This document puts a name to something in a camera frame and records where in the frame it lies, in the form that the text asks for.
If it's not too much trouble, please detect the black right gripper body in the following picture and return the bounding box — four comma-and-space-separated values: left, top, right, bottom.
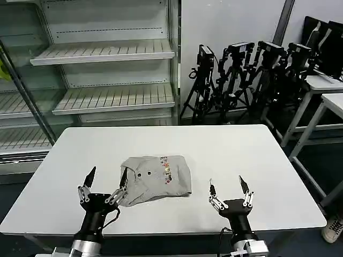
218, 198, 260, 245

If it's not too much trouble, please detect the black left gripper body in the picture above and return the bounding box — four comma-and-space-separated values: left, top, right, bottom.
73, 192, 120, 242

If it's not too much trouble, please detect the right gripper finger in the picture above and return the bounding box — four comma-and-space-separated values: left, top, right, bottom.
208, 178, 229, 211
237, 175, 255, 208

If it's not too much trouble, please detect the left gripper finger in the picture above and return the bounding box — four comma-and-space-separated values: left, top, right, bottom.
77, 166, 97, 203
105, 168, 129, 206

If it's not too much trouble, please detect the grey printed shirt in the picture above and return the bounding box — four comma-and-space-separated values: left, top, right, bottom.
120, 155, 193, 208

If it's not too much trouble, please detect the white rounded table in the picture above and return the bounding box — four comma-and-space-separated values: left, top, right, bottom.
0, 124, 328, 238

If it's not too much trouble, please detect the person's shoe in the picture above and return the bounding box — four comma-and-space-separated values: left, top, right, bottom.
321, 216, 343, 244

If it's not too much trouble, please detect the glass fronted shelf unit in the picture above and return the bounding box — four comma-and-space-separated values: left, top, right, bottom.
0, 0, 57, 185

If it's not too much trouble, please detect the white empty desk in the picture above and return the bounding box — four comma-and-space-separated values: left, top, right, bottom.
288, 93, 343, 208

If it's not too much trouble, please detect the empty white shelf unit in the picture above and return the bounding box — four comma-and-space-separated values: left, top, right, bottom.
29, 0, 181, 127

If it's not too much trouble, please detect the white desk with monitors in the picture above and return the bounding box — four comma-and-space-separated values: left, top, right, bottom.
278, 74, 343, 147

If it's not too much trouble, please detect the yellow green bag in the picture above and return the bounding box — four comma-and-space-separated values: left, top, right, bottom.
0, 59, 12, 81

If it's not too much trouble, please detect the black computer monitor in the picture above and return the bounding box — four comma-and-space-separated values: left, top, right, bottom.
317, 20, 343, 80
302, 15, 330, 51

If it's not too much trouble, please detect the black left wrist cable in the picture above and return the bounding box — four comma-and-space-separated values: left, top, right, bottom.
102, 206, 122, 230

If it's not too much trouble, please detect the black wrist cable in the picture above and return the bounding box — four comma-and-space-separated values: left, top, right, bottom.
218, 226, 233, 257
102, 206, 122, 230

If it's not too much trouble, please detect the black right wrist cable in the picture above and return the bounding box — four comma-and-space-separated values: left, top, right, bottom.
218, 226, 233, 257

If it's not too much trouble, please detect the black tripod with box camera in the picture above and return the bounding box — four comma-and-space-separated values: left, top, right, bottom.
179, 44, 217, 124

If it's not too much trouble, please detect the grey slanted wall post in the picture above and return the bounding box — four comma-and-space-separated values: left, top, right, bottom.
272, 0, 295, 50

